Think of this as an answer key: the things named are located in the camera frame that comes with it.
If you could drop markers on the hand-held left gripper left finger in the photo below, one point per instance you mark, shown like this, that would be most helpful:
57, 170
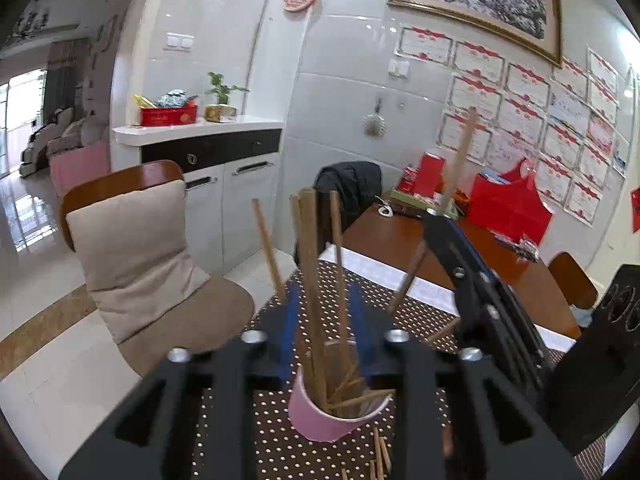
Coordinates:
290, 332

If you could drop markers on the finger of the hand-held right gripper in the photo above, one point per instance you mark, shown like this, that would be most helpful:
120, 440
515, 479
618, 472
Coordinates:
475, 310
520, 317

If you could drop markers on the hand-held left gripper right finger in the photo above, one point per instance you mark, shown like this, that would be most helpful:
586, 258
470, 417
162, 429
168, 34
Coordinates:
361, 332

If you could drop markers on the bunch of wooden chopsticks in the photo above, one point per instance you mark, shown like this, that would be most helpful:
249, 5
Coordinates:
307, 260

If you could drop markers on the pink cup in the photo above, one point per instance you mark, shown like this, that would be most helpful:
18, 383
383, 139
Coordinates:
315, 420

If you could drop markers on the pile of wooden chopsticks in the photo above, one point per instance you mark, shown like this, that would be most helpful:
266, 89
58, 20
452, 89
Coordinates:
378, 455

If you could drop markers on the slim wooden chopstick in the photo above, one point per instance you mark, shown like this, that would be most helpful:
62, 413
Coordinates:
462, 155

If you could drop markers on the grey green clothing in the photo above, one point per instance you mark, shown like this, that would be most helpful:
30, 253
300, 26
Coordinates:
582, 317

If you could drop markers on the wooden chair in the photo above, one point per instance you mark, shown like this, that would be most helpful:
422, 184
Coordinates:
572, 280
150, 172

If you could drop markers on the white paper sheet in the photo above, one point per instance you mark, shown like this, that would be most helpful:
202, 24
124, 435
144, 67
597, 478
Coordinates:
370, 267

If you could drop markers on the small clear packet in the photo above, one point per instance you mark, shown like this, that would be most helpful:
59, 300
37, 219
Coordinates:
529, 247

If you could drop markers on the red gift bag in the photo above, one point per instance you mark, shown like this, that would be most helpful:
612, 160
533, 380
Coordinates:
510, 205

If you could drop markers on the brown polka dot tablecloth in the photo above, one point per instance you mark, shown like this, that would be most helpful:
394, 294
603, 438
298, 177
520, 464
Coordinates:
280, 455

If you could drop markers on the green tray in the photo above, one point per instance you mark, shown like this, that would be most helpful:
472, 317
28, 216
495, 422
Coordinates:
415, 200

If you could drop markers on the key bunch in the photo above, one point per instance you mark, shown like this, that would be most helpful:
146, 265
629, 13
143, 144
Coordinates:
386, 208

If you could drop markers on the white sideboard cabinet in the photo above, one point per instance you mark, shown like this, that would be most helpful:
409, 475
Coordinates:
240, 210

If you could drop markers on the red envelope box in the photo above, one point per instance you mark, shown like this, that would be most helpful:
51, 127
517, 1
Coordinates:
429, 175

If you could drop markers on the red drink bottle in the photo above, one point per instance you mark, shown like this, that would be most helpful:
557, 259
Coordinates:
408, 180

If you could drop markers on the dark jacket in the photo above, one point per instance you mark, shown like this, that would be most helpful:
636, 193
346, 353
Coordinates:
350, 185

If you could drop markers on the beige chair cushion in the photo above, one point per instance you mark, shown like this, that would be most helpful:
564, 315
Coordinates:
130, 260

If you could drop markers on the group of paper certificates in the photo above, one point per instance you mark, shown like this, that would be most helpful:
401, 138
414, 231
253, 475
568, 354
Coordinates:
525, 110

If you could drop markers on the hanging scrub brush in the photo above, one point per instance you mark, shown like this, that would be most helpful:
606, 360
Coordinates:
373, 125

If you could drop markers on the potted green plant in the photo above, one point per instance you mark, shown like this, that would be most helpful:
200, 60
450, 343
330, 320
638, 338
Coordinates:
222, 105

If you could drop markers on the red gift box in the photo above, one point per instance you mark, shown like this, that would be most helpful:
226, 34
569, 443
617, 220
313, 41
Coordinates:
167, 117

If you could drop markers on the patterned blue white bag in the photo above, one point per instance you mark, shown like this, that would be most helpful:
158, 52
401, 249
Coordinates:
175, 99

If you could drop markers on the pink covered sofa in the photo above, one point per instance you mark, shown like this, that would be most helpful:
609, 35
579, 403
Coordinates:
80, 165

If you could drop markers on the yellow packet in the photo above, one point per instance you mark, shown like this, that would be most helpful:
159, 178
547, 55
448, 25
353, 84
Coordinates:
142, 101

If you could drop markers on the grey massage chair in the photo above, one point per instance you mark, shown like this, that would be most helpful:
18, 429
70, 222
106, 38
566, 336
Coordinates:
45, 145

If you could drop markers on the framed plum blossom painting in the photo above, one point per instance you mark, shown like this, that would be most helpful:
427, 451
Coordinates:
480, 0

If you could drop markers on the brown curtain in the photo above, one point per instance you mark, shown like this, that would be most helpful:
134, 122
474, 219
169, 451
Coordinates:
65, 80

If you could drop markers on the balcony glass door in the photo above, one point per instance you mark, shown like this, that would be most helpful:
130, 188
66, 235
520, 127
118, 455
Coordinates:
22, 120

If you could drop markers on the black chandelier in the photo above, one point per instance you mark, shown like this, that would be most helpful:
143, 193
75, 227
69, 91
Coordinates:
27, 25

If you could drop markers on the red wall hanging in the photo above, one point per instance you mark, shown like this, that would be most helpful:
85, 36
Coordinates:
636, 215

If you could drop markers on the white light switch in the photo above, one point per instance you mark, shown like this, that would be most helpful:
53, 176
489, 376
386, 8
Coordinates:
178, 42
399, 68

